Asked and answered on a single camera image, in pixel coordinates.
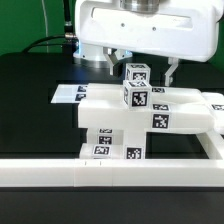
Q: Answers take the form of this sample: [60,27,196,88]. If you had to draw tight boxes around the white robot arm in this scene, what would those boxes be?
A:
[74,0,224,85]

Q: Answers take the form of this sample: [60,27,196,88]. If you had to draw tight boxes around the white chair back frame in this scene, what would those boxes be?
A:
[78,83,224,134]

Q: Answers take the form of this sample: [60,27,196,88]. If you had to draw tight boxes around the white U-shaped fence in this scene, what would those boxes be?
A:
[0,131,224,187]

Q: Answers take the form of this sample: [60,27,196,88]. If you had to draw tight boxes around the white thin cable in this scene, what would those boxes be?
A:
[41,0,50,54]

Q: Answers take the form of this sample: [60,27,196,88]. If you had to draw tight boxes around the white fiducial marker plate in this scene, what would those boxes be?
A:
[51,84,87,104]

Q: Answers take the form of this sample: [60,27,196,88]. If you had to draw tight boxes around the white tagged cube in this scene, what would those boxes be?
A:
[123,80,152,109]
[125,63,151,81]

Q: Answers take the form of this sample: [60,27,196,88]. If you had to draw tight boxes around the black cable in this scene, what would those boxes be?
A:
[21,0,80,54]

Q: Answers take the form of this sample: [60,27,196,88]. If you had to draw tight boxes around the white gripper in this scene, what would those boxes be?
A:
[75,0,222,87]

